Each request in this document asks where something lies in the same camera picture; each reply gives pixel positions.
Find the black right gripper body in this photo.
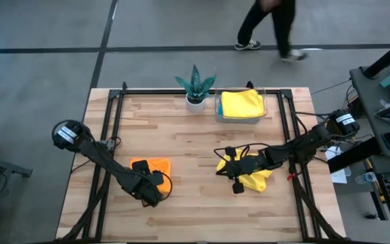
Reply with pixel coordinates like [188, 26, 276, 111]
[223, 145, 271, 180]

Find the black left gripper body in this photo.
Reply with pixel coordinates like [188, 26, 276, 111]
[126, 169, 164, 209]

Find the orange microfiber towel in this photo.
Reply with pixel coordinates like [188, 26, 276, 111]
[129, 157, 172, 195]

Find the yellow microfiber towel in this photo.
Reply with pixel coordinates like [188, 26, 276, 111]
[215, 148, 273, 193]
[220, 88, 265, 119]

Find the clear plastic bin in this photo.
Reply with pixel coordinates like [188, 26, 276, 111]
[214, 87, 270, 125]

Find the green plant in white pot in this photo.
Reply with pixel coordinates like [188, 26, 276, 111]
[174, 63, 217, 114]

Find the white paper sheet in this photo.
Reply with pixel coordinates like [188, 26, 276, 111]
[325, 146, 351, 184]

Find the black desk crossbeam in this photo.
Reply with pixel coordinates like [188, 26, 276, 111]
[327, 137, 385, 174]

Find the clear water bottle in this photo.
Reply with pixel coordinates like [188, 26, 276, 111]
[355, 171, 378, 185]

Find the grey side desk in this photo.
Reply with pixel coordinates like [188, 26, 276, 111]
[349, 64, 390, 243]

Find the grey stand leg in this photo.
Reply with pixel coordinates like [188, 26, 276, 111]
[0, 152, 33, 179]

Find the person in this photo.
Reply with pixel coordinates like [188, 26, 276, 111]
[234, 0, 309, 63]

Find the black diagonal pole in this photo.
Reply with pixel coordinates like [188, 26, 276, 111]
[364, 33, 390, 79]

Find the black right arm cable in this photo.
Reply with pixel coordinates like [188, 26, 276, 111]
[213, 142, 271, 162]

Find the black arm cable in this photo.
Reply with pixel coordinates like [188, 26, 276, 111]
[51, 119, 81, 150]
[213, 142, 271, 162]

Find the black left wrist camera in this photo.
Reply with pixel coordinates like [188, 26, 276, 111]
[131, 159, 151, 172]

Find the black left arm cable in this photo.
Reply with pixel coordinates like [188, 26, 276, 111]
[51, 119, 81, 150]

